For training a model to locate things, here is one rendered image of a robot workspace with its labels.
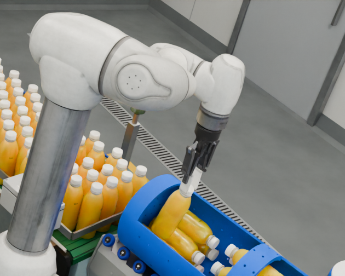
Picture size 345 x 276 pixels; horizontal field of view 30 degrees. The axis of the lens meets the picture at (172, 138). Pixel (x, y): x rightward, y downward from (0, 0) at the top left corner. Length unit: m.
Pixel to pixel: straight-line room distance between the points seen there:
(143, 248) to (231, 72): 0.65
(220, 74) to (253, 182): 3.00
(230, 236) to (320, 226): 2.42
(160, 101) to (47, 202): 0.37
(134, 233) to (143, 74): 0.96
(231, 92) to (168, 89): 0.55
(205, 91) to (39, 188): 0.59
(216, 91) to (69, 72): 0.59
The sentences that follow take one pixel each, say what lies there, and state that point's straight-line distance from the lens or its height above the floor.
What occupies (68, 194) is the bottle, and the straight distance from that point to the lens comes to 2.23.
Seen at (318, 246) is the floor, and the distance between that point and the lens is 4.36.
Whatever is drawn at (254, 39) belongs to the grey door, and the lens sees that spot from 6.22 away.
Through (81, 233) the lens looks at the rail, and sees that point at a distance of 2.23.
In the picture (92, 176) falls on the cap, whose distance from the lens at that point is 2.25.
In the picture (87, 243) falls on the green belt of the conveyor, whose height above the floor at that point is 0.90.
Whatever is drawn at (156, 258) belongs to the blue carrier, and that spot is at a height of 1.08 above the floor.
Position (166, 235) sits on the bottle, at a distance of 2.08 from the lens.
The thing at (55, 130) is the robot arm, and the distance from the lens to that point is 1.36.
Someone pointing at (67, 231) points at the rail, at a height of 0.97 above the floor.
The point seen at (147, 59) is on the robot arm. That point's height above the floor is 1.90.
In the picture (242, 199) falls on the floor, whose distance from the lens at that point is 4.48.
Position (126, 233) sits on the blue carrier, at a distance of 2.09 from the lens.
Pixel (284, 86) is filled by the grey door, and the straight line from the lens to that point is 6.01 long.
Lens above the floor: 2.37
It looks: 29 degrees down
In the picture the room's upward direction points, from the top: 17 degrees clockwise
